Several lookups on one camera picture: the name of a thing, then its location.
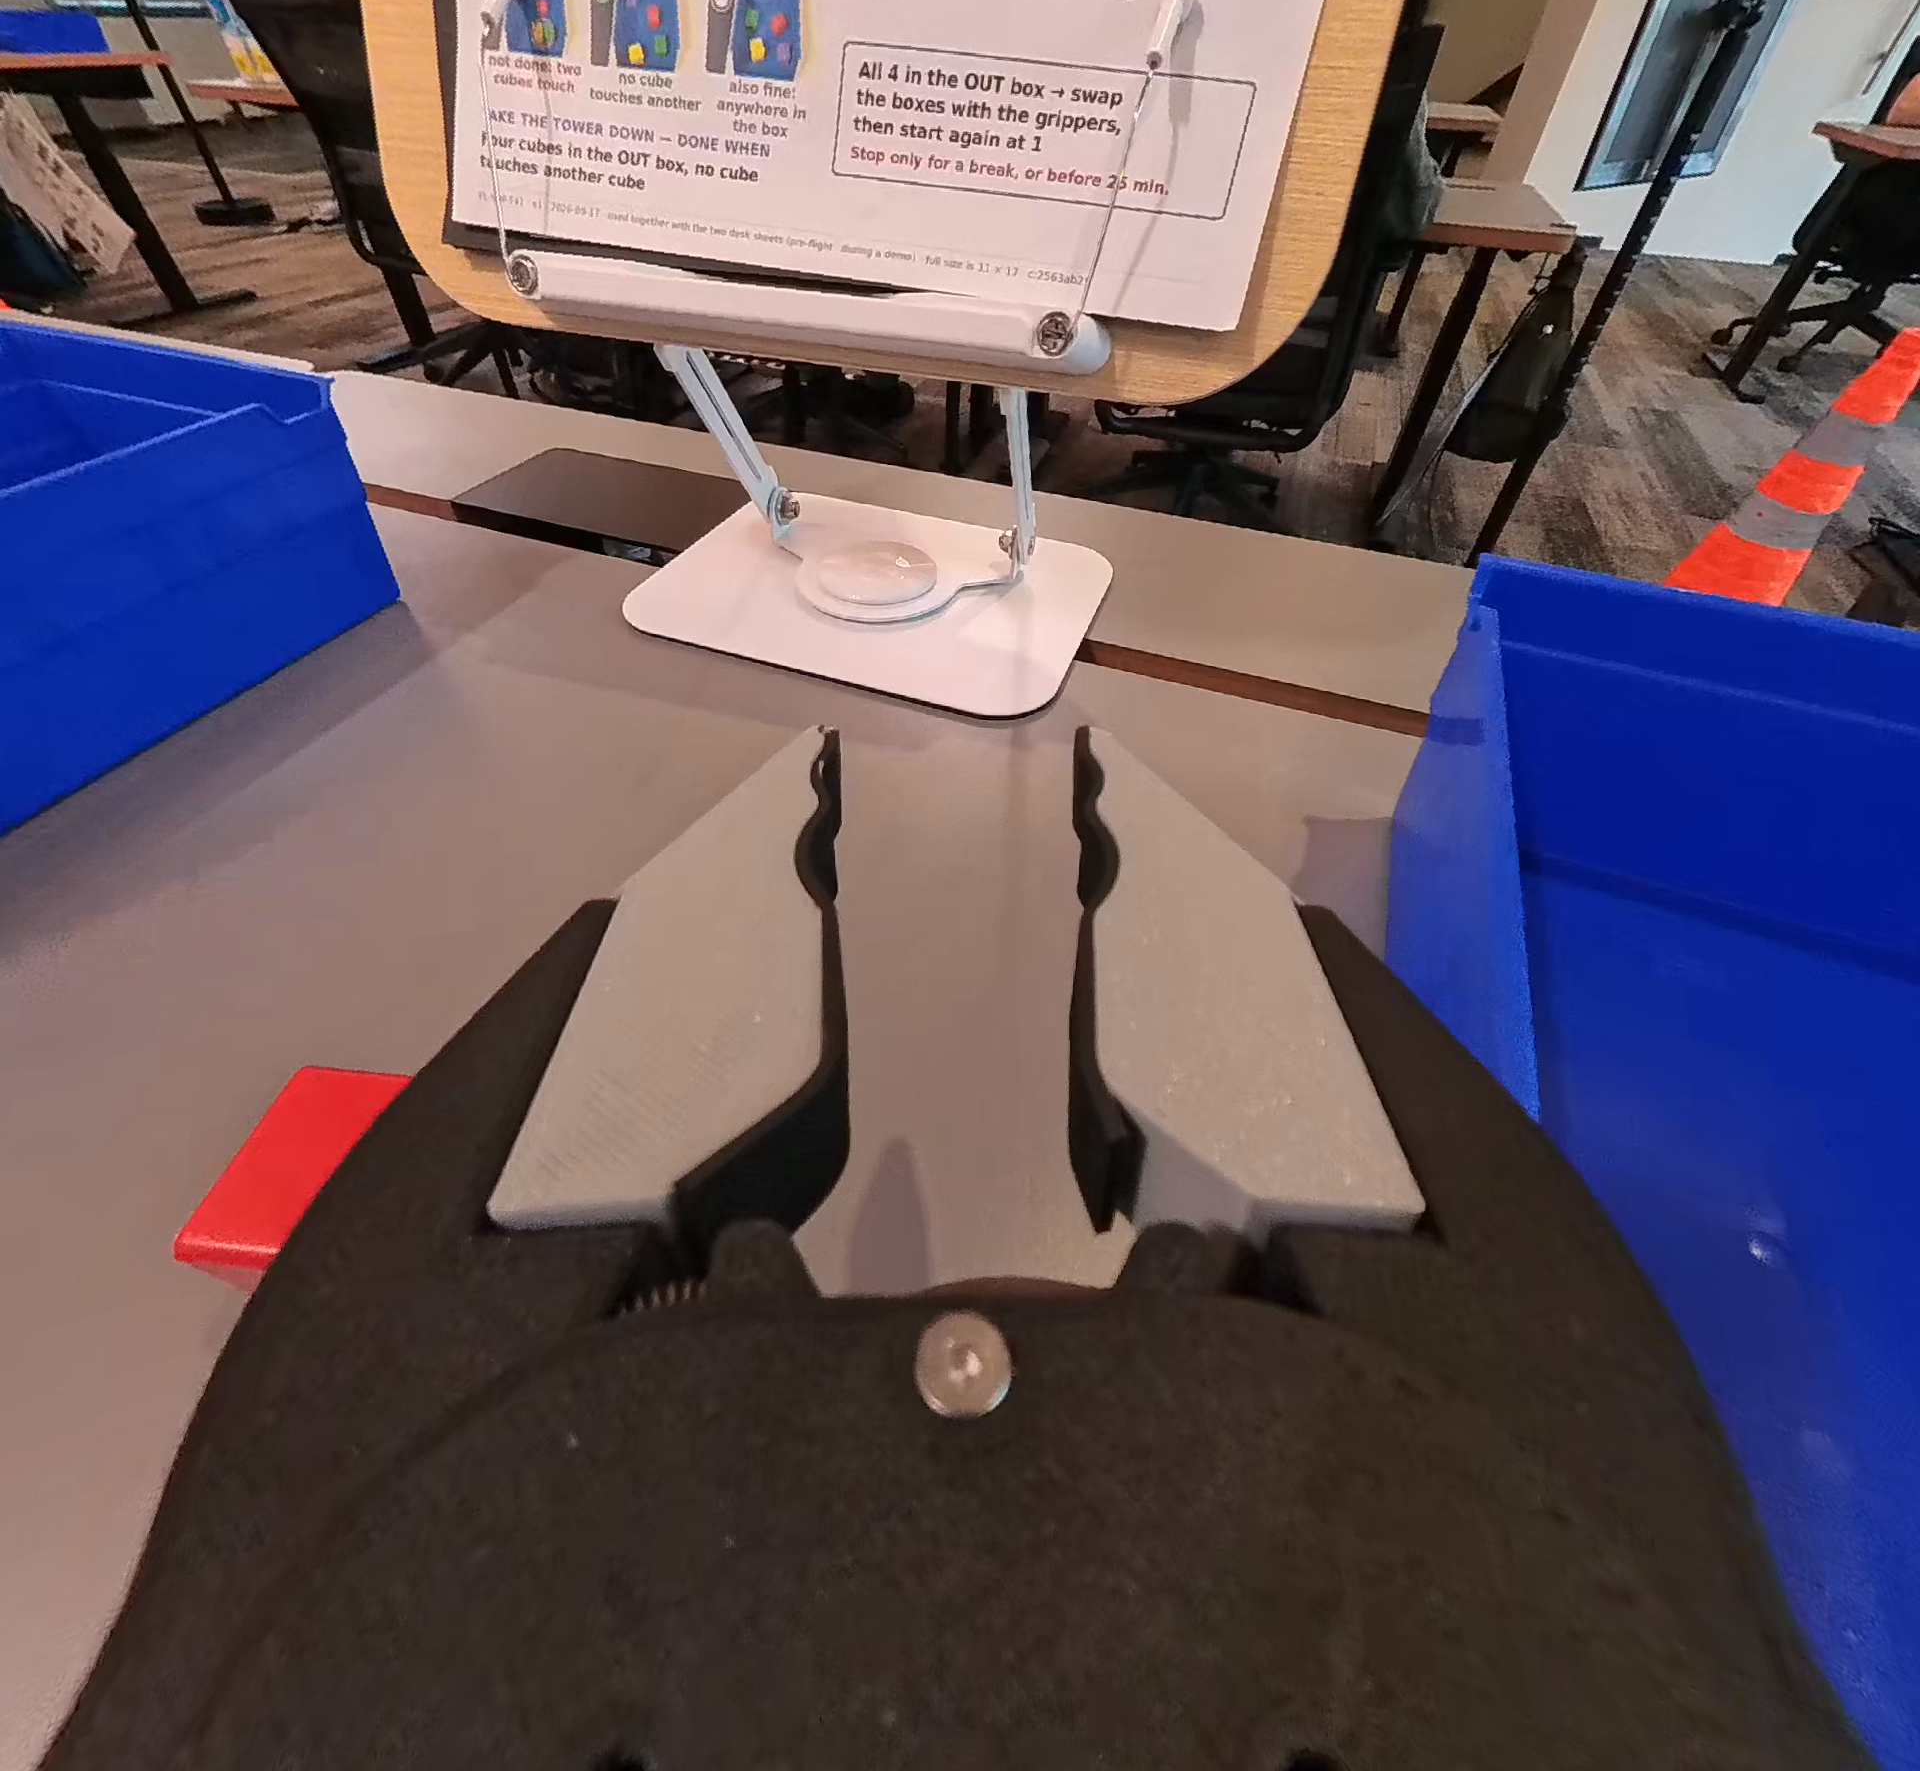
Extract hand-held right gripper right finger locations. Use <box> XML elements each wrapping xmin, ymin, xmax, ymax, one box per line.
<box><xmin>1069</xmin><ymin>727</ymin><xmax>1424</xmax><ymax>1239</ymax></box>

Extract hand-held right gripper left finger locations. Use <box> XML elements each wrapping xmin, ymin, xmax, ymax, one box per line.
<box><xmin>484</xmin><ymin>727</ymin><xmax>857</xmax><ymax>1233</ymax></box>

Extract red magnetic cube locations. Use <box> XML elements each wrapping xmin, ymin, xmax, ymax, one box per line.
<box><xmin>174</xmin><ymin>1070</ymin><xmax>413</xmax><ymax>1294</ymax></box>

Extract white stand with wooden board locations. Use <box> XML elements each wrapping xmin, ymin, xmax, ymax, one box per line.
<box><xmin>341</xmin><ymin>0</ymin><xmax>1448</xmax><ymax>723</ymax></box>

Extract black office chair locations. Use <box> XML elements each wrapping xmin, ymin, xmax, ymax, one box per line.
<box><xmin>209</xmin><ymin>0</ymin><xmax>497</xmax><ymax>379</ymax></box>
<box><xmin>1710</xmin><ymin>122</ymin><xmax>1920</xmax><ymax>381</ymax></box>
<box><xmin>1091</xmin><ymin>31</ymin><xmax>1445</xmax><ymax>522</ymax></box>

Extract dark hanging bag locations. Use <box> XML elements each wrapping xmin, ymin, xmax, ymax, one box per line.
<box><xmin>1438</xmin><ymin>247</ymin><xmax>1592</xmax><ymax>467</ymax></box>

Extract orange traffic cone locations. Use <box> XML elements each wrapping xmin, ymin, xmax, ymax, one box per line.
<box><xmin>1661</xmin><ymin>328</ymin><xmax>1920</xmax><ymax>604</ymax></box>

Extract background office desk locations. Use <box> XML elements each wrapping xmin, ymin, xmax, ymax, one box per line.
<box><xmin>1362</xmin><ymin>183</ymin><xmax>1583</xmax><ymax>552</ymax></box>
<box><xmin>0</xmin><ymin>44</ymin><xmax>260</xmax><ymax>317</ymax></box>

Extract printed instruction sheet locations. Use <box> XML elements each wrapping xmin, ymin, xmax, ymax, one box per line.
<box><xmin>444</xmin><ymin>0</ymin><xmax>1367</xmax><ymax>334</ymax></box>

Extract black notched pole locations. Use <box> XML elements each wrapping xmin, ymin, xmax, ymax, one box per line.
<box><xmin>1560</xmin><ymin>0</ymin><xmax>1767</xmax><ymax>356</ymax></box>

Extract white sign board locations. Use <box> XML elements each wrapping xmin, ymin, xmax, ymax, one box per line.
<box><xmin>0</xmin><ymin>90</ymin><xmax>136</xmax><ymax>279</ymax></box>

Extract black desk cable flap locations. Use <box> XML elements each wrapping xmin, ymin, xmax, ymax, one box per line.
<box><xmin>448</xmin><ymin>448</ymin><xmax>737</xmax><ymax>562</ymax></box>

